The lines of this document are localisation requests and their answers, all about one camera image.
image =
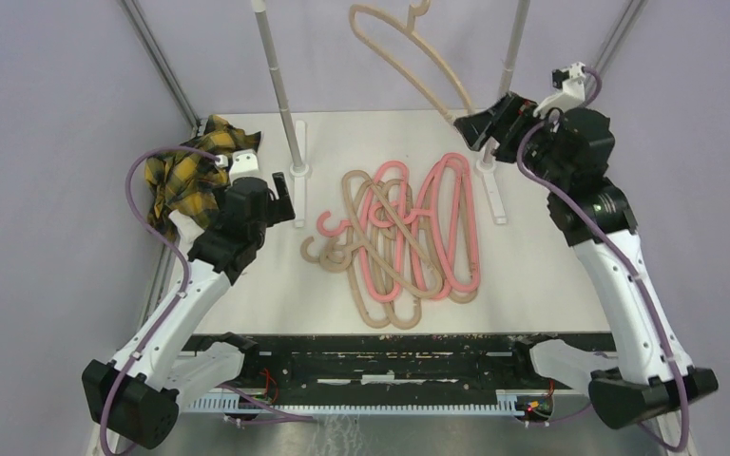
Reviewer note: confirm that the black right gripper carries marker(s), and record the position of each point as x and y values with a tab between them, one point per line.
505	120

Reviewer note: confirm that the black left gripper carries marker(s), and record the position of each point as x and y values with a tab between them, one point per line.
280	209

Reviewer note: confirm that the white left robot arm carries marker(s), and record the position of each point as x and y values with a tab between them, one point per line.
141	391

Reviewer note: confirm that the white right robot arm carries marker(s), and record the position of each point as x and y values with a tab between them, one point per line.
652	374

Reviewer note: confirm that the right grey rack pole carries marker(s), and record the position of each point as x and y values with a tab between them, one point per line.
509	65

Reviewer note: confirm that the grey rack pole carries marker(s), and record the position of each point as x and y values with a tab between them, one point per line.
265	33
509	65

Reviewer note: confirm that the right white rack foot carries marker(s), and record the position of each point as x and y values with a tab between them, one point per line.
489	189

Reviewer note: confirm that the white rack foot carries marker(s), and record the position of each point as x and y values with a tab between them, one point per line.
300	178
489	189

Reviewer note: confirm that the left white rack foot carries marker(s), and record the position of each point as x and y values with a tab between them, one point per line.
300	178

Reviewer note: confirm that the beige hanger with left hook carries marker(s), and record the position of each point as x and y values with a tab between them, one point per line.
365	302

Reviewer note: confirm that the pink hanger left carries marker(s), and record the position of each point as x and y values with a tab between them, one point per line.
411	209

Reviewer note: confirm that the yellow plaid shirt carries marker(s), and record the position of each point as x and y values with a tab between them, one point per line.
183	181

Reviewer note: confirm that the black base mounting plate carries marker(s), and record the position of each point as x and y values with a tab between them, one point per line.
360	370

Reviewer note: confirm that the left grey rack pole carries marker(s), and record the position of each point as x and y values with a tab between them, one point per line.
265	33

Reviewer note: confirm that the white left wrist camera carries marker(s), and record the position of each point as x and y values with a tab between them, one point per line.
241	164

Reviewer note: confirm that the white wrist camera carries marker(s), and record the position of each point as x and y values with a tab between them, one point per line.
241	164
569	85

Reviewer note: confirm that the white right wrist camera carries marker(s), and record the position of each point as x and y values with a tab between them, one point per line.
569	85

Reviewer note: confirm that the white slotted cable duct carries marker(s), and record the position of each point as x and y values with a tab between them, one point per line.
227	402

